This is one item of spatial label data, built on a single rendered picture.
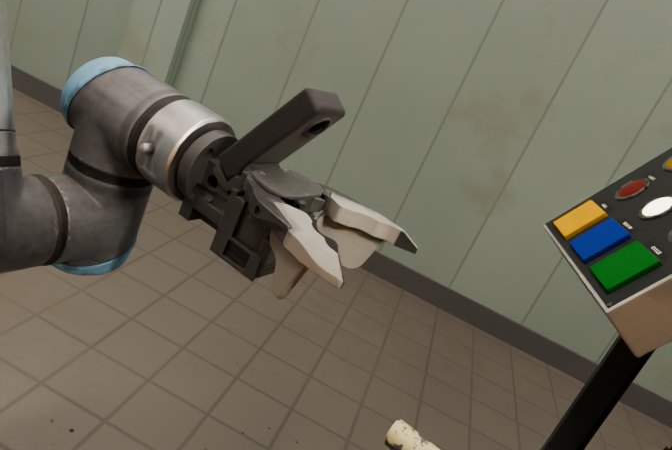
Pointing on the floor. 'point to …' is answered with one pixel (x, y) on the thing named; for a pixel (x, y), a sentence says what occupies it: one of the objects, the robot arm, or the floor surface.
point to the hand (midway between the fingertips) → (388, 257)
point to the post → (593, 397)
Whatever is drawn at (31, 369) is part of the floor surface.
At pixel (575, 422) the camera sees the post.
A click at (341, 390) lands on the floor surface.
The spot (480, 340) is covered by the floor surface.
